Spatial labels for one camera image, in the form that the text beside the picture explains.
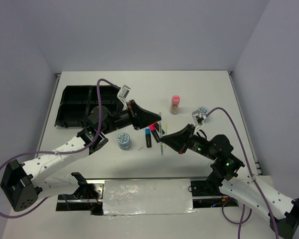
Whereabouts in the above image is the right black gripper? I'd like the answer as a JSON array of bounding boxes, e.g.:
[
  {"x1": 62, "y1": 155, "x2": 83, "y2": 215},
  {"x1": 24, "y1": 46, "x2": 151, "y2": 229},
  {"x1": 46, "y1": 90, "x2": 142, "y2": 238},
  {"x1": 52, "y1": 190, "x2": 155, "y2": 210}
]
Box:
[{"x1": 159, "y1": 123, "x2": 217, "y2": 160}]

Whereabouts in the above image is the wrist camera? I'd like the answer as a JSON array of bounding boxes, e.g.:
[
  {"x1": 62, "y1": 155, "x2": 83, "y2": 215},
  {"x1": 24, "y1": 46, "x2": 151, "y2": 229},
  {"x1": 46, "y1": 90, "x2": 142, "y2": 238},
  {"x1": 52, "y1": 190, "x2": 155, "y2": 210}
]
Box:
[
  {"x1": 117, "y1": 85, "x2": 131, "y2": 104},
  {"x1": 192, "y1": 110, "x2": 205, "y2": 126}
]

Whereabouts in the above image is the blue patterned round tin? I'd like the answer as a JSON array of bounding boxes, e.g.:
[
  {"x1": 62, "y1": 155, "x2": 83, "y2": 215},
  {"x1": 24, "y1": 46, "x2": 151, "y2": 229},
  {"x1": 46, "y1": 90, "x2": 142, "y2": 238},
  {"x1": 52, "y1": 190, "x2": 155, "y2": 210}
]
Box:
[{"x1": 117, "y1": 132, "x2": 132, "y2": 150}]

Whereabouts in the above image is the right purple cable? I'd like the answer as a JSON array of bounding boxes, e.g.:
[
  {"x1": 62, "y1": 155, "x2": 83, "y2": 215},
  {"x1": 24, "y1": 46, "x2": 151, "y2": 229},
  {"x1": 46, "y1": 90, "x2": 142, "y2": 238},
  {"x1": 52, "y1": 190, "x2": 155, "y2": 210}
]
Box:
[{"x1": 204, "y1": 107, "x2": 281, "y2": 239}]

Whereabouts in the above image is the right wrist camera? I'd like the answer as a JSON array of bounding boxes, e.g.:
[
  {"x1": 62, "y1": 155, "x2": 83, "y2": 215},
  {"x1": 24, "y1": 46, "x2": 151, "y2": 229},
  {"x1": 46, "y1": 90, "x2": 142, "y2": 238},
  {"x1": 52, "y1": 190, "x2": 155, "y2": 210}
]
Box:
[{"x1": 192, "y1": 110, "x2": 205, "y2": 126}]

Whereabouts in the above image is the blue highlighter marker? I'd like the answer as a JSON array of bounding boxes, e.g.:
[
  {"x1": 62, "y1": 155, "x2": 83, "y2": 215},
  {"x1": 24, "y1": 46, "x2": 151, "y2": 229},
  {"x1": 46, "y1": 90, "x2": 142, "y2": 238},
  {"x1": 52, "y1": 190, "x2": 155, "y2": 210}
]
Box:
[{"x1": 145, "y1": 128, "x2": 152, "y2": 148}]

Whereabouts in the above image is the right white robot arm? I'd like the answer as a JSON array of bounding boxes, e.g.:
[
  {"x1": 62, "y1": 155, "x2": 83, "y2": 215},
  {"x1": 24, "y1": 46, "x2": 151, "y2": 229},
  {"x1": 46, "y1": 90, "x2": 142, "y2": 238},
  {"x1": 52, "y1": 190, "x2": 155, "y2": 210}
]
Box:
[{"x1": 160, "y1": 124, "x2": 299, "y2": 239}]

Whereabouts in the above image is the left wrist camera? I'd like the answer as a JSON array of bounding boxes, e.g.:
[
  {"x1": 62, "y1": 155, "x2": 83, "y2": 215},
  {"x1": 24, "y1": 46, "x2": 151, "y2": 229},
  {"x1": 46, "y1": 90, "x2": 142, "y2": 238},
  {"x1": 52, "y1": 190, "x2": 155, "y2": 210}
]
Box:
[{"x1": 117, "y1": 85, "x2": 131, "y2": 104}]

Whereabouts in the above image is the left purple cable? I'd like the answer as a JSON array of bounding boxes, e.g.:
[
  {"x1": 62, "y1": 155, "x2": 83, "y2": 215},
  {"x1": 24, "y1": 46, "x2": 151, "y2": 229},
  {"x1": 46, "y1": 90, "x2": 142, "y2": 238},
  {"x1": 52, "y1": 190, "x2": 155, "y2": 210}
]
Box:
[{"x1": 0, "y1": 79, "x2": 121, "y2": 219}]

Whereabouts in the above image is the black compartment organizer tray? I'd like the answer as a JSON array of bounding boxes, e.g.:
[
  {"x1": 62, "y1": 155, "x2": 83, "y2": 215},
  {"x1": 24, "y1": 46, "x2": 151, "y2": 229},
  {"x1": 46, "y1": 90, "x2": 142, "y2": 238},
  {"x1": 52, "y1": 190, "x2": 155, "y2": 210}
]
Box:
[{"x1": 54, "y1": 85, "x2": 124, "y2": 128}]

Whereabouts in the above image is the pink highlighter marker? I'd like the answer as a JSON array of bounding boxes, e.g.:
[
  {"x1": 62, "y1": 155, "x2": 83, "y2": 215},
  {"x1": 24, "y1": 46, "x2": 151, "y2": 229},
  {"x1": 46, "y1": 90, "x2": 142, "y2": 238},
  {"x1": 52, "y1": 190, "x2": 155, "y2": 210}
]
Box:
[{"x1": 149, "y1": 124, "x2": 160, "y2": 143}]

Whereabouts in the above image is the purple cable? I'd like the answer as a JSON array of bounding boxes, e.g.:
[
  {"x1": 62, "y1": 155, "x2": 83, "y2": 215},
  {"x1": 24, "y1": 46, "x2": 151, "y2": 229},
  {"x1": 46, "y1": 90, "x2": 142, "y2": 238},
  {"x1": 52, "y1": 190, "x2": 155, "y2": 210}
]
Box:
[
  {"x1": 204, "y1": 107, "x2": 281, "y2": 239},
  {"x1": 0, "y1": 79, "x2": 121, "y2": 219}
]

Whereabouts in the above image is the pink capped small bottle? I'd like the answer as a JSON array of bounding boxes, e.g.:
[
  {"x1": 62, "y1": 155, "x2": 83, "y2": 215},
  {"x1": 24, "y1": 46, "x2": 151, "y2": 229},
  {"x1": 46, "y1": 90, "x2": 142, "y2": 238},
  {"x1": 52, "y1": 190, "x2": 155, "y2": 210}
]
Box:
[{"x1": 170, "y1": 95, "x2": 180, "y2": 114}]

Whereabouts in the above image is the silver foil covered panel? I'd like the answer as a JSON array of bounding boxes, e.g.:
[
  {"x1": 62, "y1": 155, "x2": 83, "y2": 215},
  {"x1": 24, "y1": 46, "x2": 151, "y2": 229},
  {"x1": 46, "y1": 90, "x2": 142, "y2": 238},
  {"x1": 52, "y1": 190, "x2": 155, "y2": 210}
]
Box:
[{"x1": 103, "y1": 179, "x2": 195, "y2": 216}]

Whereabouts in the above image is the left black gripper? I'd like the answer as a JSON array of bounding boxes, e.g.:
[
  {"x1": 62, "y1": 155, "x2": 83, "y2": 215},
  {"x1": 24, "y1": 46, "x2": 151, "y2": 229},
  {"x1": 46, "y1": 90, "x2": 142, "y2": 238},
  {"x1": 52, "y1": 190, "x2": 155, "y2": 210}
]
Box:
[{"x1": 101, "y1": 100, "x2": 161, "y2": 135}]

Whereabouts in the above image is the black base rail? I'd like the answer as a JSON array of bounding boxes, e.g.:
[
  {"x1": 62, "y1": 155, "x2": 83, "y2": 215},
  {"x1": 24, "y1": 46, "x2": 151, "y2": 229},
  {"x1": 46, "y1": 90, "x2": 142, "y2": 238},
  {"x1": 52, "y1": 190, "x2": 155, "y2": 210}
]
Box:
[{"x1": 56, "y1": 177, "x2": 229, "y2": 216}]

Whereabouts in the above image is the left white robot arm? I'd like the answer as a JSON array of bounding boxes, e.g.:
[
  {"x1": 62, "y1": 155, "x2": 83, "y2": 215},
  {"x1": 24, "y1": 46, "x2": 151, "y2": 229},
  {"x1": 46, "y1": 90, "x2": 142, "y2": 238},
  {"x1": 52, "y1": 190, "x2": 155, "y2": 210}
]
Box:
[{"x1": 0, "y1": 100, "x2": 161, "y2": 212}]

